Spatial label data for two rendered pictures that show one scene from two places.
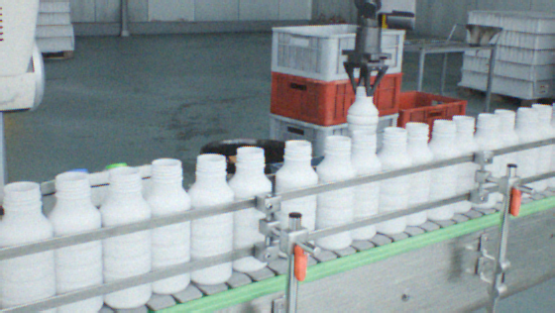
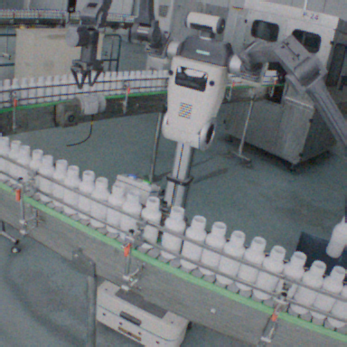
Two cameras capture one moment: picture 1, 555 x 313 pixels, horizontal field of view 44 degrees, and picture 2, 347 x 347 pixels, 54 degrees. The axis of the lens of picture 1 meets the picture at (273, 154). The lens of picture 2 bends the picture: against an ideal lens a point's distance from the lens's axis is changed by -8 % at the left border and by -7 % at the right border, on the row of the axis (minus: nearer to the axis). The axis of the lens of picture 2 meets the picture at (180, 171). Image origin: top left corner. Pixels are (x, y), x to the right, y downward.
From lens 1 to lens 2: 98 cm
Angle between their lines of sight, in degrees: 56
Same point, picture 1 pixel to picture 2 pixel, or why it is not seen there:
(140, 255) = (96, 210)
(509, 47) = not seen: outside the picture
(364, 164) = (209, 239)
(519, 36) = not seen: outside the picture
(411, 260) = (219, 298)
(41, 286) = (68, 199)
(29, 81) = (196, 137)
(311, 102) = not seen: outside the picture
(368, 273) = (189, 286)
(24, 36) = (198, 119)
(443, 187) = (260, 281)
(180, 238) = (112, 214)
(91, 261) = (83, 201)
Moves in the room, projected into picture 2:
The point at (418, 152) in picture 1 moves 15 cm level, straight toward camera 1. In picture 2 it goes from (249, 253) to (198, 256)
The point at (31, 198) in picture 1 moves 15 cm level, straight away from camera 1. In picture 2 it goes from (70, 172) to (107, 163)
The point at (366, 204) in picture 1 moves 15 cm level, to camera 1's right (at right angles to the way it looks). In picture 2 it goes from (204, 257) to (232, 292)
